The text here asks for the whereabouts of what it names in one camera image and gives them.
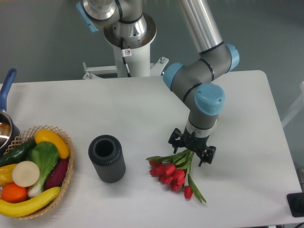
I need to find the yellow squash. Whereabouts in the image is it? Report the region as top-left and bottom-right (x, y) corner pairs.
(34, 129), (70, 159)

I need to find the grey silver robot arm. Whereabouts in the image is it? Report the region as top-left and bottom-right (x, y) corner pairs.
(76, 0), (239, 163)

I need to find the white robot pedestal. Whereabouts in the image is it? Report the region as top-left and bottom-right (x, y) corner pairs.
(82, 13), (169, 80)

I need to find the green cucumber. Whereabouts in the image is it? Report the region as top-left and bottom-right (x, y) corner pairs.
(0, 139), (36, 167)

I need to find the woven wicker basket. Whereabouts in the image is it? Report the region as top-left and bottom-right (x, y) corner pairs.
(0, 125), (75, 219)

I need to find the green bok choy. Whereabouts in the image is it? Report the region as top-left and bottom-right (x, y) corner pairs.
(27, 142), (59, 198)

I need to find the black cable on pedestal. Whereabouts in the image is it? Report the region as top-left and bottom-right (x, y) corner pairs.
(120, 37), (132, 78)

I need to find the purple sweet potato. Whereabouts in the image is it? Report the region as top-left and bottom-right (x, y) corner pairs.
(45, 159), (68, 190)

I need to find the cream round slice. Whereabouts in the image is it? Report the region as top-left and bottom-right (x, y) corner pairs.
(12, 161), (40, 187)

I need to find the black device at edge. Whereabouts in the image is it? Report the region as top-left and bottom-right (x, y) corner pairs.
(286, 192), (304, 218)

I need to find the blue handled saucepan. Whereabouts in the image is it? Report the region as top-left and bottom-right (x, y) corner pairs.
(0, 68), (19, 157)

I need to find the yellow banana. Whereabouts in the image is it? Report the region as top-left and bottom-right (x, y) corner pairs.
(0, 187), (61, 218)

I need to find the orange fruit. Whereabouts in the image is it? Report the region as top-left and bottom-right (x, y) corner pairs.
(1, 183), (28, 203)

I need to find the red tulip bouquet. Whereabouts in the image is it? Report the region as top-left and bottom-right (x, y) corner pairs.
(146, 150), (207, 203)

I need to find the dark grey ribbed vase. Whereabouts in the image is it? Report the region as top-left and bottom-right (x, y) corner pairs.
(88, 135), (126, 183)

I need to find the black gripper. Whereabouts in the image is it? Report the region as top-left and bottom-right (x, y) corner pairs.
(168, 128), (217, 167)

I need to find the yellow bell pepper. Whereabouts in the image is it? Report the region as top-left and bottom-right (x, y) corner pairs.
(0, 164), (17, 186)

